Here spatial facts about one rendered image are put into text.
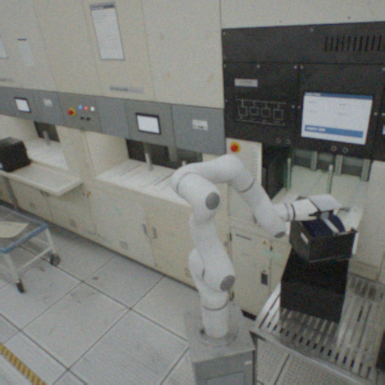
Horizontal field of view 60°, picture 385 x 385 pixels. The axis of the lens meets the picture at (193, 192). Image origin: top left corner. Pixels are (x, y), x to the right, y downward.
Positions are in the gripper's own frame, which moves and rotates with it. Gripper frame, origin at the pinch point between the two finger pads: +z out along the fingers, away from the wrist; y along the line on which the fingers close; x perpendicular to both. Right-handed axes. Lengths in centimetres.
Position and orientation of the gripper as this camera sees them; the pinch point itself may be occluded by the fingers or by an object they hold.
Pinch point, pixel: (323, 206)
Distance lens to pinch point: 159.0
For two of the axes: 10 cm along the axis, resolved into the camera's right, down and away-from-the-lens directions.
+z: 9.8, -1.5, 1.1
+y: 1.6, 4.7, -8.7
